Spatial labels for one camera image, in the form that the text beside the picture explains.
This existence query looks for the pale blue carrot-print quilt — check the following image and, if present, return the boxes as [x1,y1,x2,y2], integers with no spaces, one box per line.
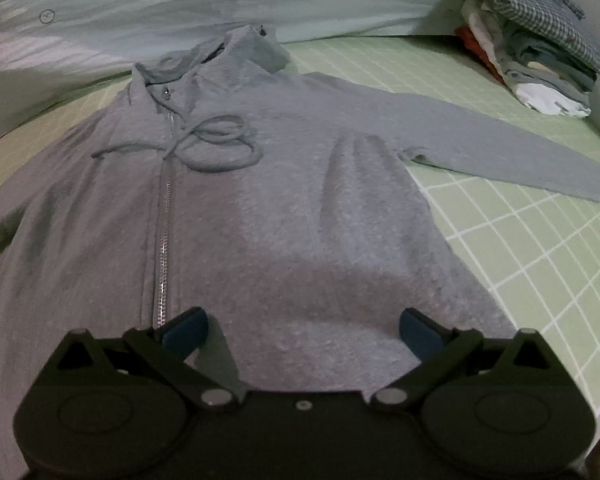
[0,0,486,136]

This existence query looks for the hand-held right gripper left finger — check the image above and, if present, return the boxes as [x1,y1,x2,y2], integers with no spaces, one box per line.
[45,306,237,412]

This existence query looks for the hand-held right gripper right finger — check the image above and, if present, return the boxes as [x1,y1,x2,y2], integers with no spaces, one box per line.
[370,307,560,410]

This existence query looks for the grey zip hoodie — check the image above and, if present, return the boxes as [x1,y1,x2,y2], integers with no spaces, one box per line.
[0,25,600,480]

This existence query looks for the stack of folded clothes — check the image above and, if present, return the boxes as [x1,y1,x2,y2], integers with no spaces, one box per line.
[455,0,597,119]

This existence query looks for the blue checked garment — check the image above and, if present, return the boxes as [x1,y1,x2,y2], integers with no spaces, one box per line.
[482,0,600,86]

